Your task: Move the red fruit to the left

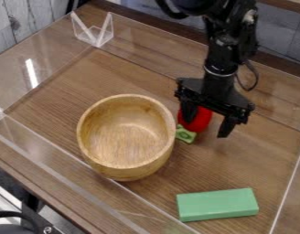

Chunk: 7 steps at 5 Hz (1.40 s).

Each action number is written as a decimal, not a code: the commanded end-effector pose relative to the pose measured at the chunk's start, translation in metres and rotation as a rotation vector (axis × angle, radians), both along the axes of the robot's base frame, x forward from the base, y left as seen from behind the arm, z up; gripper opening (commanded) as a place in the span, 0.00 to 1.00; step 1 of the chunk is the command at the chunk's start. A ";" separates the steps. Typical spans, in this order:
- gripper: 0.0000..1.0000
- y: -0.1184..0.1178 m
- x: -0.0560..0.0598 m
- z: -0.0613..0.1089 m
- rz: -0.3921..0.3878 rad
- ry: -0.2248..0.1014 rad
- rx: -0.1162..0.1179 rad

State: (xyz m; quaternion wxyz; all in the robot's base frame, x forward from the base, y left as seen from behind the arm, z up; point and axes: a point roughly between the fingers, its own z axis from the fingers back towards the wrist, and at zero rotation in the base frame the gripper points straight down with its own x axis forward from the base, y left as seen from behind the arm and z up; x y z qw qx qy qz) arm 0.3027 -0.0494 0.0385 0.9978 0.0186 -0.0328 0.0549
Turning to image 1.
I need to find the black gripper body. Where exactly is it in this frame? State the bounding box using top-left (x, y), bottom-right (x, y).
top-left (174, 78), bottom-right (254, 124)

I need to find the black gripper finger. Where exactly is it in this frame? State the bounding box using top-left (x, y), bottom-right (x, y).
top-left (217, 116), bottom-right (237, 138)
top-left (179, 100), bottom-right (197, 123)

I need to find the red plush strawberry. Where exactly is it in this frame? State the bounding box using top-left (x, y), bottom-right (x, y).
top-left (175, 107), bottom-right (211, 144)

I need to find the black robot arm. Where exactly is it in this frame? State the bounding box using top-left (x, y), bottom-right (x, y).
top-left (154, 0), bottom-right (257, 138)

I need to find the wooden bowl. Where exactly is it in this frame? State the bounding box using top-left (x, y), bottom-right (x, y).
top-left (75, 94), bottom-right (175, 181)

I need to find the green rectangular block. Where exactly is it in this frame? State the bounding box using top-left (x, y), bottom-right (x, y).
top-left (175, 188), bottom-right (258, 222)

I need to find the clear acrylic corner bracket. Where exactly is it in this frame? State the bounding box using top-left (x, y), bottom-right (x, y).
top-left (70, 12), bottom-right (113, 48)

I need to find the black metal clamp bracket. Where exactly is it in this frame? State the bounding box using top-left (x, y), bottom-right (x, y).
top-left (20, 203), bottom-right (63, 234)

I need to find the black cable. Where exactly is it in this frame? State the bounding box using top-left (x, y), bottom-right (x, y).
top-left (0, 210), bottom-right (35, 234)

